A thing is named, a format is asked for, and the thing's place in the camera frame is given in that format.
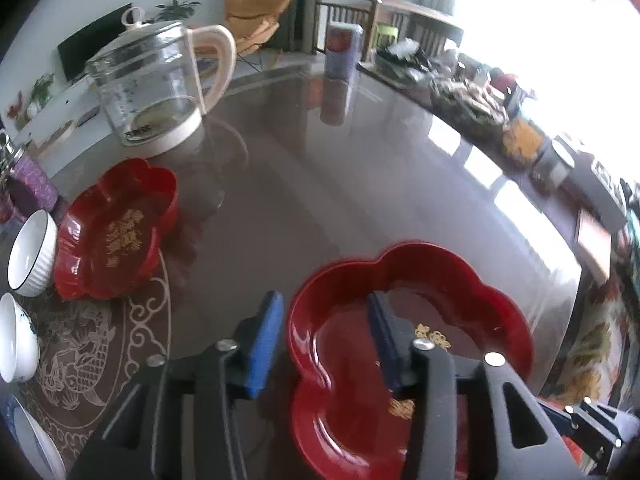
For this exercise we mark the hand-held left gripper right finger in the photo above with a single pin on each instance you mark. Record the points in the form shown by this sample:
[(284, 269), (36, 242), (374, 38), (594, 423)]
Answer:
[(381, 332)]

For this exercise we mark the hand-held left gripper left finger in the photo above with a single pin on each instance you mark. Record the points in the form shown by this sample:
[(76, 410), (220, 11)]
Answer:
[(265, 342)]

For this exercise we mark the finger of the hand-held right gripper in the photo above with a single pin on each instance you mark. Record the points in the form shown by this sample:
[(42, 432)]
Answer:
[(597, 427)]

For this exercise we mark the red flower-shaped plate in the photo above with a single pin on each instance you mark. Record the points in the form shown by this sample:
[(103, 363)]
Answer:
[(350, 410), (87, 270)]

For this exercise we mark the white painted bowl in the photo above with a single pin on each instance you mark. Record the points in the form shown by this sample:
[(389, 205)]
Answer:
[(16, 340)]

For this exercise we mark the white ribbed bowl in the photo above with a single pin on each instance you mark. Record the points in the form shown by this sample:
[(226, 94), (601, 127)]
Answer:
[(31, 255)]

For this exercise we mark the blue-rimmed white plate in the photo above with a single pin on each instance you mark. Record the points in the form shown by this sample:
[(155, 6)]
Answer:
[(35, 447)]

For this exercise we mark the floral cloth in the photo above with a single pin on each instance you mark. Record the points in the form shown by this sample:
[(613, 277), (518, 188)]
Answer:
[(600, 340)]

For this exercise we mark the flat wooden box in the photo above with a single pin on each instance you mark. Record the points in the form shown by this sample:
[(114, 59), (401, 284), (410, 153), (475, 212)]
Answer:
[(594, 242)]

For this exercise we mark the yellow snack bag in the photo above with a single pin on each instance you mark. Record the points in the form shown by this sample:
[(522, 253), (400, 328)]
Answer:
[(522, 141)]

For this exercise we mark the small glass jar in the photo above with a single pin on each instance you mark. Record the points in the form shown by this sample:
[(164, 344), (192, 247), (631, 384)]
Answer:
[(552, 166)]

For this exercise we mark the pile of snack packets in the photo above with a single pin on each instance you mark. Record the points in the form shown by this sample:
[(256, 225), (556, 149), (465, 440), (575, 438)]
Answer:
[(470, 95)]

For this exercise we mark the purple knitted bag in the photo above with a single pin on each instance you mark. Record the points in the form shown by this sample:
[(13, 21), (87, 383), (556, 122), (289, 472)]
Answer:
[(32, 182)]

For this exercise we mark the small red-labelled tin can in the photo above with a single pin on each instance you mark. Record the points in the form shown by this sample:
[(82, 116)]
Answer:
[(342, 52)]

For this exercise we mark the round wooden tray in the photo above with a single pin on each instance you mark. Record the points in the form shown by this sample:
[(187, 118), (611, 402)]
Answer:
[(56, 135)]

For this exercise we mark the green container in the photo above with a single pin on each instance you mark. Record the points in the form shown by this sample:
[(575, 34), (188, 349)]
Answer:
[(386, 35)]

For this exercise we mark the white television cabinet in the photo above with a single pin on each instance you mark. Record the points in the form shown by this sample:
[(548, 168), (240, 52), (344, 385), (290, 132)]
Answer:
[(60, 105)]

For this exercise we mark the orange lounge chair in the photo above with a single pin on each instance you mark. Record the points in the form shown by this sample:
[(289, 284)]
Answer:
[(255, 17)]

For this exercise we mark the green potted plant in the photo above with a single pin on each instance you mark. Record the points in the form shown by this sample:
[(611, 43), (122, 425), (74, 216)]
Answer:
[(42, 87), (176, 9)]

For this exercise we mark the red flowering potted plant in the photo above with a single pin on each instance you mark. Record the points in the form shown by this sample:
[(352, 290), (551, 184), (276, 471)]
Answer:
[(16, 106)]

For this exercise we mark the grey curtain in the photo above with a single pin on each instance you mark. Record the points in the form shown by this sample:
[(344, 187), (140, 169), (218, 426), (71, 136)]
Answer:
[(292, 0)]

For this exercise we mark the black television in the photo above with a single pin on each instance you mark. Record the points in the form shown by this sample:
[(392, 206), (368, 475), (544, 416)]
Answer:
[(92, 45)]

